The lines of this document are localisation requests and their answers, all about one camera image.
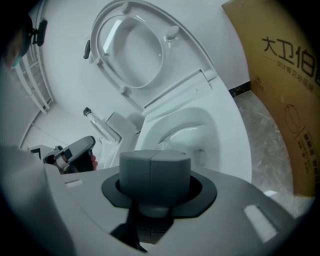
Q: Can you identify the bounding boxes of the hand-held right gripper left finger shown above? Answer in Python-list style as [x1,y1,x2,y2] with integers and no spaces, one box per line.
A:
[119,149,152,201]

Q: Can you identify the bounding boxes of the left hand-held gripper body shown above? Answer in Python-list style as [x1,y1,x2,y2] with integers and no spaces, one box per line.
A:
[42,145,94,175]

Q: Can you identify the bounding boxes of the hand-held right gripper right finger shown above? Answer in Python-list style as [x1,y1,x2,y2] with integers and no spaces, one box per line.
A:
[150,149,192,201]

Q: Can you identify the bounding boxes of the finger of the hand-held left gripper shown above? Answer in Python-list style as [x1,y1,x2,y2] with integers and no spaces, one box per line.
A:
[70,136,97,161]

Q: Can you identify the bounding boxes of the large white toilet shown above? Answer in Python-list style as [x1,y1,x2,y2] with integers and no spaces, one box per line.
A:
[89,0,253,186]

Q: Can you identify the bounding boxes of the white toilet with tank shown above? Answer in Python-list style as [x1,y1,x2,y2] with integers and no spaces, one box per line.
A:
[86,109,145,171]

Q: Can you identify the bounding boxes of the person's left hand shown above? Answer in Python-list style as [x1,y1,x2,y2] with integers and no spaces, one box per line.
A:
[89,154,99,172]

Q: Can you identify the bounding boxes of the person's white shirt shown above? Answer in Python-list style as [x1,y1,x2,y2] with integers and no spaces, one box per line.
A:
[0,142,46,176]

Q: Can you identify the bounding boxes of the white ceiling pipes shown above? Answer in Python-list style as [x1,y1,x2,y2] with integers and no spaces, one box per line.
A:
[14,37,55,116]

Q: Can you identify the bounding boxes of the teal face mask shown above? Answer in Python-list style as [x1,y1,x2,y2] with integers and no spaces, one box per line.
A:
[11,56,25,70]

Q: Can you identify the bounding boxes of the person's head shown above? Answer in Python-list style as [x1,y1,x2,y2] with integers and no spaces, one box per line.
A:
[0,12,35,72]

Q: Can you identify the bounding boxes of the large cardboard box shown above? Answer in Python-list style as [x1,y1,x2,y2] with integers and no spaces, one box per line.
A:
[221,0,320,201]

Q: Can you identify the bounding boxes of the black head camera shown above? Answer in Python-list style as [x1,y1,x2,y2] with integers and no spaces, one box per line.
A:
[30,19,48,48]

